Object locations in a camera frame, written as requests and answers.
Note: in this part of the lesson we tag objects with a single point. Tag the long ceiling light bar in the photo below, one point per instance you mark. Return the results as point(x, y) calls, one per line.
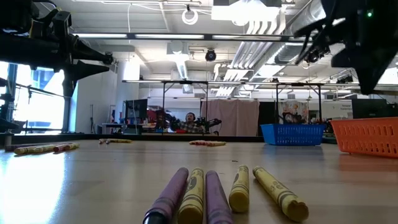
point(168, 36)

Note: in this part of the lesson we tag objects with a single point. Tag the blue plastic basket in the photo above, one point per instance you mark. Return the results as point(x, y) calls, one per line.
point(292, 134)

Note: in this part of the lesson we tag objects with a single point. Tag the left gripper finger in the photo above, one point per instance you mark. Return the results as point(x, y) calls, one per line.
point(76, 73)
point(90, 53)

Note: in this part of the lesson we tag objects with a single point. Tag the person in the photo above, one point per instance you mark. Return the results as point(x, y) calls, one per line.
point(190, 124)

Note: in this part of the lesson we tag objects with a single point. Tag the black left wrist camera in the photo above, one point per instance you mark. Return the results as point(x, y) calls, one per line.
point(62, 23)

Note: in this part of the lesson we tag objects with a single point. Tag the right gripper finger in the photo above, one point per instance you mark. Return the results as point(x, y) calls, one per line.
point(370, 71)

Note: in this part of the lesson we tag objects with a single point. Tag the colourful poster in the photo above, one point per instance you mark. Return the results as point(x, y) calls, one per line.
point(293, 107)

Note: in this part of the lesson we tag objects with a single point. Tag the black metal table frame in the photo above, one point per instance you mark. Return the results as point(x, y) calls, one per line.
point(155, 137)

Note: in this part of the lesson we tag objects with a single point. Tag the black metal overhead frame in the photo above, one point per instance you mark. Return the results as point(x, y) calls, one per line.
point(217, 82)

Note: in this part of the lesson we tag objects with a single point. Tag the beige curtain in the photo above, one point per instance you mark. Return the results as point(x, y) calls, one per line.
point(236, 118)

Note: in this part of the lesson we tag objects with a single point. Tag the silver ventilation duct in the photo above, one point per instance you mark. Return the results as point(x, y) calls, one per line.
point(289, 53)

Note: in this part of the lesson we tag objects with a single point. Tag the black monitor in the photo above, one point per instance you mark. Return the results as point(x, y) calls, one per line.
point(136, 109)
point(368, 109)

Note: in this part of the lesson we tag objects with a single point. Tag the black ceiling spotlight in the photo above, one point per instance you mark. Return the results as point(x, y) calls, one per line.
point(345, 79)
point(211, 56)
point(315, 56)

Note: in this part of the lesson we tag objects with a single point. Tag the bright window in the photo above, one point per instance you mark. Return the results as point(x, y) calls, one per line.
point(40, 109)

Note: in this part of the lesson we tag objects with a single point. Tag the white ceiling baffles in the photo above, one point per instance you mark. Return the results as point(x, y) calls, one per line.
point(248, 53)

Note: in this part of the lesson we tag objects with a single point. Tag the distant grey desk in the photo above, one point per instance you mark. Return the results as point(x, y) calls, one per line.
point(109, 125)

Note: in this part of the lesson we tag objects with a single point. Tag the orange plastic basket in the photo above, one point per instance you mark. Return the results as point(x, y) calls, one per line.
point(367, 137)

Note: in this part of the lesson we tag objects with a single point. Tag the white column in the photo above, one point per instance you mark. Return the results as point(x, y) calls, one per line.
point(127, 87)

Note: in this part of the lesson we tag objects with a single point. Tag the white ceiling light panel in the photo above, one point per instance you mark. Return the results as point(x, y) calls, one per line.
point(242, 12)

